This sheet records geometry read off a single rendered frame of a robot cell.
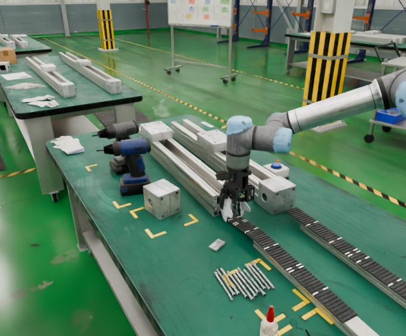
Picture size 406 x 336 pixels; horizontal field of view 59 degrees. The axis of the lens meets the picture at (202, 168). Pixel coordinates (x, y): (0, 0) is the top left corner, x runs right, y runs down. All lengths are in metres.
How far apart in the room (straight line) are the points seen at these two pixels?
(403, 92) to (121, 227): 0.92
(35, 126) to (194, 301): 2.09
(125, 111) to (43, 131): 0.62
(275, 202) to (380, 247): 0.35
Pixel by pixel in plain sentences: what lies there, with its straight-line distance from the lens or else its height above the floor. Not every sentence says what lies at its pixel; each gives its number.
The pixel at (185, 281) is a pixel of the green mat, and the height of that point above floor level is 0.78.
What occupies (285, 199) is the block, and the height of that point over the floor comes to 0.83.
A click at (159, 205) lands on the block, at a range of 1.23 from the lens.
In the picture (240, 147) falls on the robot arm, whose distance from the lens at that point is 1.07.
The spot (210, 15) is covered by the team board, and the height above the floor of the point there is 1.14.
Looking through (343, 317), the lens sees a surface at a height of 0.81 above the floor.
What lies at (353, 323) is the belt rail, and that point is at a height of 0.81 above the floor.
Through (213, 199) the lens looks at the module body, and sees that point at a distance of 1.23.
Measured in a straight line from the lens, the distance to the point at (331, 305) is 0.97.
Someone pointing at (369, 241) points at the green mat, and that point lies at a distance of 1.27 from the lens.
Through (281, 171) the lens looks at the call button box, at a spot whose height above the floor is 0.84.
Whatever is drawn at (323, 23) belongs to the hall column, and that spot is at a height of 1.19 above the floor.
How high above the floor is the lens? 1.49
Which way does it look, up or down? 26 degrees down
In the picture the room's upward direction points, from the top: straight up
